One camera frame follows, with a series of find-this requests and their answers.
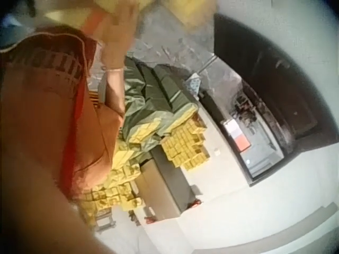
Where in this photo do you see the green tarp cover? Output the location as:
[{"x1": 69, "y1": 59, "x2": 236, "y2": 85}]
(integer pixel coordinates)
[{"x1": 116, "y1": 56, "x2": 200, "y2": 161}]

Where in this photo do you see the stack of yellow boxes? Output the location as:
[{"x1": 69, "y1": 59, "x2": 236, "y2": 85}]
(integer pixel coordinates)
[
  {"x1": 160, "y1": 116, "x2": 211, "y2": 172},
  {"x1": 78, "y1": 150, "x2": 146, "y2": 225}
]

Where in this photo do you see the brown cardboard carton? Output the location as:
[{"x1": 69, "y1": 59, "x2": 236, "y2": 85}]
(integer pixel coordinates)
[{"x1": 134, "y1": 148, "x2": 198, "y2": 222}]

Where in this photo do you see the metal trolley frame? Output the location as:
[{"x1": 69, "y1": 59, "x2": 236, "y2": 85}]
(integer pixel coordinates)
[{"x1": 91, "y1": 206, "x2": 119, "y2": 233}]

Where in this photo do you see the orange and white paper sheet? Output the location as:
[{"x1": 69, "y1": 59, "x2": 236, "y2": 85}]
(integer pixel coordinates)
[{"x1": 224, "y1": 119, "x2": 252, "y2": 153}]

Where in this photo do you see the dark doorway frame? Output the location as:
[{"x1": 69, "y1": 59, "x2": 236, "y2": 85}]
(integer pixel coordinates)
[{"x1": 197, "y1": 12, "x2": 328, "y2": 188}]

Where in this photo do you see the blue white patterned packet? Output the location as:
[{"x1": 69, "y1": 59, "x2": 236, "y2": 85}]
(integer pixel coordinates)
[{"x1": 184, "y1": 73, "x2": 202, "y2": 95}]

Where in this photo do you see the yellow packet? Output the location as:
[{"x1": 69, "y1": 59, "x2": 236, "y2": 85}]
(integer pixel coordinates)
[{"x1": 97, "y1": 0, "x2": 149, "y2": 14}]

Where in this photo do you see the person's right hand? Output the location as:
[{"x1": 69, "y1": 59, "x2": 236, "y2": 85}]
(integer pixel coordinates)
[{"x1": 100, "y1": 5, "x2": 141, "y2": 70}]

